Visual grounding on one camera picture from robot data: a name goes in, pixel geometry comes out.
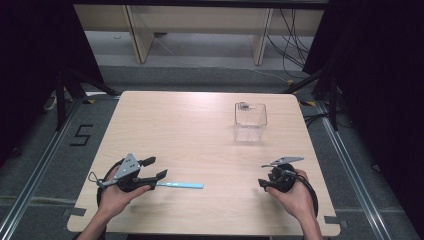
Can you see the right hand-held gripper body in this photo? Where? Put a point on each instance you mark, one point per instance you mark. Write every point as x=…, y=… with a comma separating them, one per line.
x=283, y=178

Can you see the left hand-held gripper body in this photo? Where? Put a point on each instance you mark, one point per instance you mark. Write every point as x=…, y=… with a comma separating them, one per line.
x=128, y=166

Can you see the light blue toothbrush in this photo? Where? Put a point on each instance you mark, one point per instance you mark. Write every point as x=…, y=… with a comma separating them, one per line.
x=180, y=185

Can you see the clear plastic container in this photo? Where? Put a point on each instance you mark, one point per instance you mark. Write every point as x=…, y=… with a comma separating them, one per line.
x=250, y=135

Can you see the person's right hand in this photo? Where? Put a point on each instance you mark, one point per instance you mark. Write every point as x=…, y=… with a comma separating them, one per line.
x=296, y=200

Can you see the person's left hand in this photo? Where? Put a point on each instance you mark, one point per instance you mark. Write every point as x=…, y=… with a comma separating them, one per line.
x=116, y=200

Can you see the dark grey tape piece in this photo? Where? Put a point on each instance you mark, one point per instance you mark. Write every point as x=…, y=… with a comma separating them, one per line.
x=75, y=211
x=335, y=220

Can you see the yellow black hazard tape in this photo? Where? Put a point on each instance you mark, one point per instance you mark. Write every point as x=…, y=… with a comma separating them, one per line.
x=290, y=82
x=308, y=103

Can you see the black metal stand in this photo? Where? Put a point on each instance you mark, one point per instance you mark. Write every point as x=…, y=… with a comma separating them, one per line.
x=60, y=106
x=333, y=106

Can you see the beige wooden desk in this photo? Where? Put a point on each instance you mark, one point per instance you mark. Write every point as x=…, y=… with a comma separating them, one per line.
x=140, y=40

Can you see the black curtain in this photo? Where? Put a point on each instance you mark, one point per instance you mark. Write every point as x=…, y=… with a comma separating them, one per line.
x=26, y=66
x=383, y=83

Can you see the black crossbar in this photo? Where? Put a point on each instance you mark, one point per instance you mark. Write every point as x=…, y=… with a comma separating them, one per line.
x=200, y=3

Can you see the metal floor rail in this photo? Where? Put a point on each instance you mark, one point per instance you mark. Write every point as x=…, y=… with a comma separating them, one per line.
x=37, y=173
x=351, y=173

